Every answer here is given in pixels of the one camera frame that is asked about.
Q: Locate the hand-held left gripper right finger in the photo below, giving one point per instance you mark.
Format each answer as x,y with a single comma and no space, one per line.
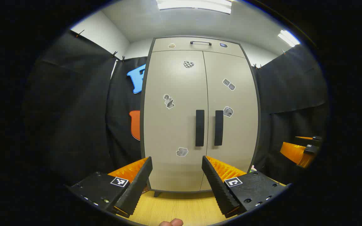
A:
220,191

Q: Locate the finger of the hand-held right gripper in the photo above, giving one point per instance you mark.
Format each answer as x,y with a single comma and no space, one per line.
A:
294,153
316,140

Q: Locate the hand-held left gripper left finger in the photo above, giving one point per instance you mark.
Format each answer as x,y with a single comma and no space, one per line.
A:
137,188

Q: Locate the grey shoe cabinet door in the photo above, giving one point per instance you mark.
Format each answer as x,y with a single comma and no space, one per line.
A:
174,131
237,135

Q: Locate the grey double-door shoe cabinet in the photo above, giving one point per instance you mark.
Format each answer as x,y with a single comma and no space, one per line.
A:
181,46

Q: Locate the green and pink toy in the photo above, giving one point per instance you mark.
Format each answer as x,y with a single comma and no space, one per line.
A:
252,169

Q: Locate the ceiling light panel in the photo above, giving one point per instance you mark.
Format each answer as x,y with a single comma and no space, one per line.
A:
289,38

